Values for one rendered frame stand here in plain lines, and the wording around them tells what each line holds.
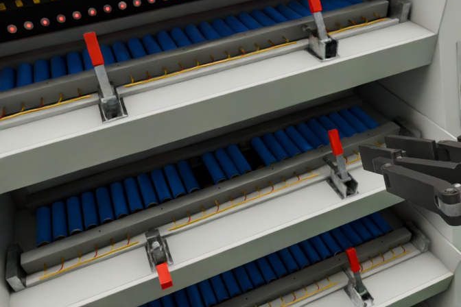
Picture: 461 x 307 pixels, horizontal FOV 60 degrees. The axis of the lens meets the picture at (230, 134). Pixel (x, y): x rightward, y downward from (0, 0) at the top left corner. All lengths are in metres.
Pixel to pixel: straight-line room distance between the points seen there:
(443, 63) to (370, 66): 0.11
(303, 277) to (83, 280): 0.33
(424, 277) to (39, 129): 0.60
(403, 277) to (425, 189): 0.39
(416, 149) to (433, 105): 0.19
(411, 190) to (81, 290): 0.38
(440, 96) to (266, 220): 0.30
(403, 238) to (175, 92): 0.47
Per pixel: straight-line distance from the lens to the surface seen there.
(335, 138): 0.55
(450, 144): 0.43
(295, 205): 0.55
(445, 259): 0.75
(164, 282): 0.45
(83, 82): 0.49
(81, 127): 0.45
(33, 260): 0.55
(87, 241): 0.54
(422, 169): 0.39
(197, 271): 0.53
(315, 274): 0.67
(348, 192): 0.57
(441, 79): 0.62
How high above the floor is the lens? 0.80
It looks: 17 degrees down
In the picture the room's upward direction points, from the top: 13 degrees counter-clockwise
